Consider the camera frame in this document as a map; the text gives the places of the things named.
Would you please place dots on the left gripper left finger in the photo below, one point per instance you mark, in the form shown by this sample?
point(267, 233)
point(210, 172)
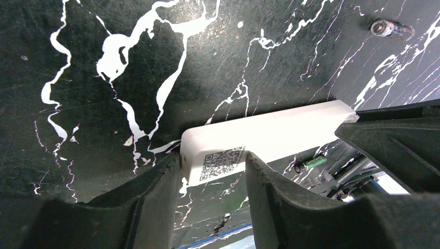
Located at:
point(138, 214)

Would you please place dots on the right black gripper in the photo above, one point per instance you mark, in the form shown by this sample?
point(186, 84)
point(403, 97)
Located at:
point(403, 141)

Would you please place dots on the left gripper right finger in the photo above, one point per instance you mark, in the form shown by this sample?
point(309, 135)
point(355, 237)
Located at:
point(286, 215)

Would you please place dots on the white remote control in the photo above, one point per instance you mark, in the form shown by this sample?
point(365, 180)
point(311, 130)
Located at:
point(217, 150)

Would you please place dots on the green battery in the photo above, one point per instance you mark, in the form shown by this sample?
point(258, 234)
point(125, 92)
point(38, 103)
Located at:
point(310, 164)

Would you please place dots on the dark battery near centre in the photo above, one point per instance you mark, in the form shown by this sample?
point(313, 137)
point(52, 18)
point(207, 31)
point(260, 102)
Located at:
point(394, 30)

